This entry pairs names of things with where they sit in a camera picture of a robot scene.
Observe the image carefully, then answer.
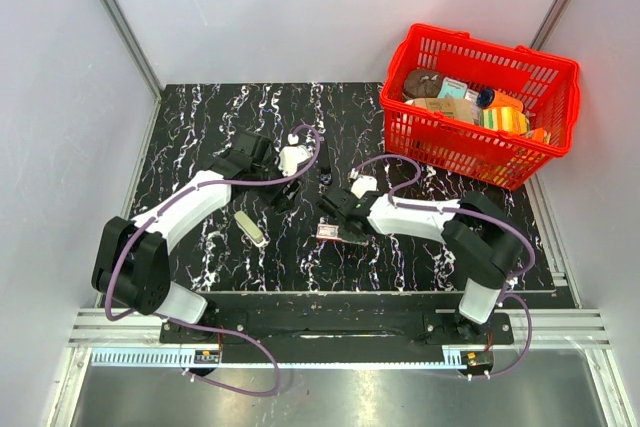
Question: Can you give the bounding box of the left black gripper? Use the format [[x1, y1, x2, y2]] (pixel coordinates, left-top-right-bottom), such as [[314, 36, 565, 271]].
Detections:
[[252, 152, 304, 214]]

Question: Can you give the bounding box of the beige white stapler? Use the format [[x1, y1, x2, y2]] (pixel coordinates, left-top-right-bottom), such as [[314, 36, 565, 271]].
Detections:
[[234, 211, 267, 248]]

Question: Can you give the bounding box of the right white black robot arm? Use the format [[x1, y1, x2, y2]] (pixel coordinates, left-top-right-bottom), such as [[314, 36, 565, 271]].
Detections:
[[317, 187, 535, 343]]

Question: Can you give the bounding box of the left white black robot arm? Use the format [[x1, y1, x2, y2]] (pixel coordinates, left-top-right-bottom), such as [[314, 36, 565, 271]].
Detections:
[[91, 132, 312, 343]]

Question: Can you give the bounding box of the red white staple box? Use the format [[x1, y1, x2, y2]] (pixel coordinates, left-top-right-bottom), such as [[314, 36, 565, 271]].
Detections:
[[316, 218, 369, 246]]

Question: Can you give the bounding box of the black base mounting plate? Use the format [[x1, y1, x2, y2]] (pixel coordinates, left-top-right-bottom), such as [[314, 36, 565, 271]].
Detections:
[[158, 291, 515, 348]]

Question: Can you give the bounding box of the brown round item in basket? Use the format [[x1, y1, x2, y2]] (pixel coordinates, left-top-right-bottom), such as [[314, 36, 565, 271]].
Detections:
[[403, 69, 444, 100]]

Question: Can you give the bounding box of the brown cardboard box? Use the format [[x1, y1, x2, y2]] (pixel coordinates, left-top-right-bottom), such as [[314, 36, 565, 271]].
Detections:
[[405, 98, 482, 125]]

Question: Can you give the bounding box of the teal small box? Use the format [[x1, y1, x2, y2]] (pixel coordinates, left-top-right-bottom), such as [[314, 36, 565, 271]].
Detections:
[[437, 77, 468, 99]]

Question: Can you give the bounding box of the orange bottle dark cap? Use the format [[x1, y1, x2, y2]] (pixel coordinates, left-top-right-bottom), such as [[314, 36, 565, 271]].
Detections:
[[476, 88, 524, 112]]

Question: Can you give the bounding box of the green orange striped package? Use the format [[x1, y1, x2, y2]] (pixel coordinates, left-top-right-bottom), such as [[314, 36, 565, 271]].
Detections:
[[481, 106, 530, 135]]

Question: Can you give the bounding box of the orange small package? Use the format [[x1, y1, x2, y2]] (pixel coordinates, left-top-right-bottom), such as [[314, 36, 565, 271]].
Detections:
[[522, 128, 551, 144]]

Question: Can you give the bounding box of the red plastic shopping basket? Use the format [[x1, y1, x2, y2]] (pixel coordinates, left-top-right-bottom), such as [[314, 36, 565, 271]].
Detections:
[[380, 24, 580, 190]]

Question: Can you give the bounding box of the white toothed strip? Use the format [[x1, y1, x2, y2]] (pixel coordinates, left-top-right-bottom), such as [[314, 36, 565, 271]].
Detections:
[[91, 345, 466, 370]]

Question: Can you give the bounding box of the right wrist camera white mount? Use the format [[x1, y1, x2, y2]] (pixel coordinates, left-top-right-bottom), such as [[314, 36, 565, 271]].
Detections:
[[349, 169, 378, 199]]

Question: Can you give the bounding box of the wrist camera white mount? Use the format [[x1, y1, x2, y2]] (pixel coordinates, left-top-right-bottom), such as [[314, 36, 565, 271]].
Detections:
[[278, 134, 312, 177], [349, 169, 378, 199]]

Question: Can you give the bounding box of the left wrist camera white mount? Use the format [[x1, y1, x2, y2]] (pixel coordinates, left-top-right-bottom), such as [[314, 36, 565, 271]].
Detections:
[[278, 134, 312, 177]]

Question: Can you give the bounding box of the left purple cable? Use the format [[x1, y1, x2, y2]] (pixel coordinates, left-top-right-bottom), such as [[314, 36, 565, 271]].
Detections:
[[103, 124, 323, 397]]

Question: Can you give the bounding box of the purple cable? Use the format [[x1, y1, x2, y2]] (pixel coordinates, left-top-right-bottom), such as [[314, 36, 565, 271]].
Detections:
[[103, 124, 323, 397], [351, 153, 537, 381]]

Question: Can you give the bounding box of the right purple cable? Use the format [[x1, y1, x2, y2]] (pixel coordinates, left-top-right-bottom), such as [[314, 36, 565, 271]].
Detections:
[[351, 153, 537, 381]]

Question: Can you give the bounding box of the aluminium frame rail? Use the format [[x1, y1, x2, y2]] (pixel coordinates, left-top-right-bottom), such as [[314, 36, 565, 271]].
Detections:
[[69, 309, 610, 349]]

